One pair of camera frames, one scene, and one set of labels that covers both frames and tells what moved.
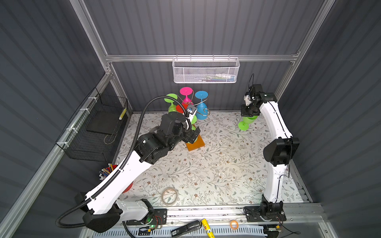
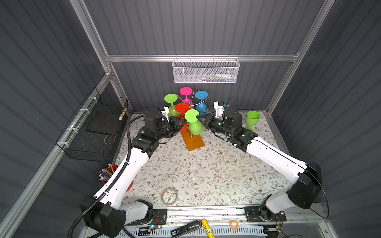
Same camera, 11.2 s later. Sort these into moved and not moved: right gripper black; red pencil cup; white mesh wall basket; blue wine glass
Moved: right gripper black
Not moved: white mesh wall basket; blue wine glass; red pencil cup
